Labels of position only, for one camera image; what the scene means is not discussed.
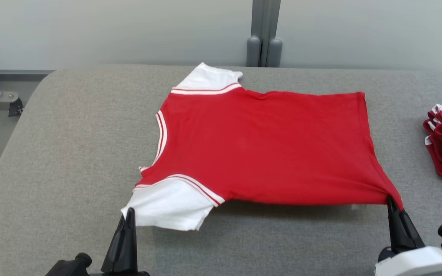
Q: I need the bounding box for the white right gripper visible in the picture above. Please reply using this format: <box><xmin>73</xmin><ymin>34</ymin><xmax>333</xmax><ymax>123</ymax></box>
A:
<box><xmin>374</xmin><ymin>196</ymin><xmax>442</xmax><ymax>276</ymax></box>

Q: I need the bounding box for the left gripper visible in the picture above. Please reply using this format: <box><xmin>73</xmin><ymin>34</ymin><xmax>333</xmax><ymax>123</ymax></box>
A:
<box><xmin>89</xmin><ymin>207</ymin><xmax>150</xmax><ymax>276</ymax></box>

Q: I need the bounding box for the red and white jersey shirt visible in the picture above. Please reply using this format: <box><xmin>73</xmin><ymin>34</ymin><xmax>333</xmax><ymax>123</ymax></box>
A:
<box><xmin>120</xmin><ymin>62</ymin><xmax>404</xmax><ymax>232</ymax></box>

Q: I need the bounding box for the grey fabric padded bench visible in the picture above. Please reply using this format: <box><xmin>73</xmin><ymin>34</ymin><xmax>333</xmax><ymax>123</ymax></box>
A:
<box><xmin>0</xmin><ymin>64</ymin><xmax>442</xmax><ymax>276</ymax></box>

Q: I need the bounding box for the grey metal partition post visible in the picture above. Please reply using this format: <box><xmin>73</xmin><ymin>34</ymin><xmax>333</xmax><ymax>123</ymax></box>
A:
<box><xmin>246</xmin><ymin>0</ymin><xmax>283</xmax><ymax>68</ymax></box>

